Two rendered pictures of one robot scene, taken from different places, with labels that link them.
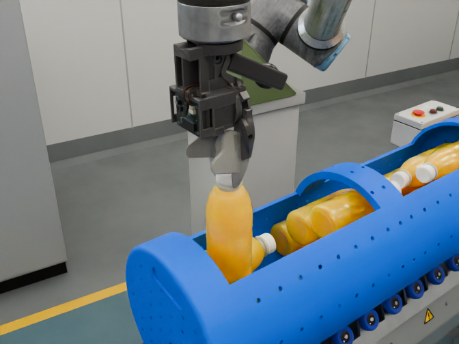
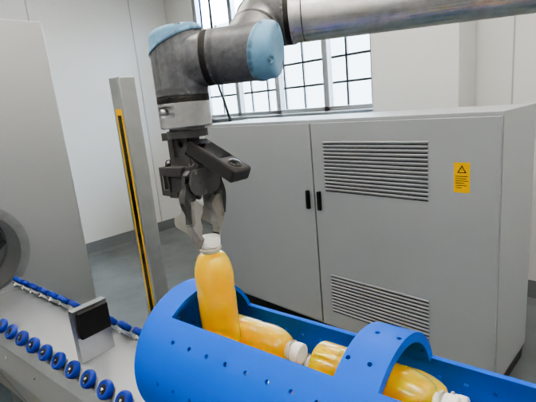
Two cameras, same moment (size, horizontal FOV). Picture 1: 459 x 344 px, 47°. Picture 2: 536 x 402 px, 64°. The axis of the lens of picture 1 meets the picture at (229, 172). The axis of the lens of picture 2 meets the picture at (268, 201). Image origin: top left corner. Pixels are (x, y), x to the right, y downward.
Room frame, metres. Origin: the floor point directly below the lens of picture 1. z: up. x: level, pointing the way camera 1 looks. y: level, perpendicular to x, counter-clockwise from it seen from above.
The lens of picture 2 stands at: (0.60, -0.75, 1.58)
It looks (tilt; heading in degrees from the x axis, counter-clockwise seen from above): 13 degrees down; 76
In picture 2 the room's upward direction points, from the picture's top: 5 degrees counter-clockwise
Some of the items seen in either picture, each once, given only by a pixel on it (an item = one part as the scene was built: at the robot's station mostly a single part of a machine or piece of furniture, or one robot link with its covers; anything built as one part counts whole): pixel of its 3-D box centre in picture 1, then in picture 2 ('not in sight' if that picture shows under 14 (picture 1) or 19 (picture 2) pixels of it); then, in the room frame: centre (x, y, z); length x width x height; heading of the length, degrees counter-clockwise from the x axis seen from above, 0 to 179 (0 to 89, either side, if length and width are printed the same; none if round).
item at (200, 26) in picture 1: (216, 20); (184, 116); (0.66, 0.02, 1.57); 0.10 x 0.09 x 0.05; 37
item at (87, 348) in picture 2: not in sight; (93, 329); (0.36, 0.43, 1.00); 0.10 x 0.04 x 0.15; 37
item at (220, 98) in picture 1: (211, 84); (188, 163); (0.65, 0.02, 1.49); 0.09 x 0.08 x 0.12; 127
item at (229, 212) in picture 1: (229, 233); (216, 293); (0.67, 0.00, 1.24); 0.07 x 0.07 x 0.19
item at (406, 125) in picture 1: (425, 125); not in sight; (1.52, -0.62, 1.05); 0.20 x 0.10 x 0.10; 127
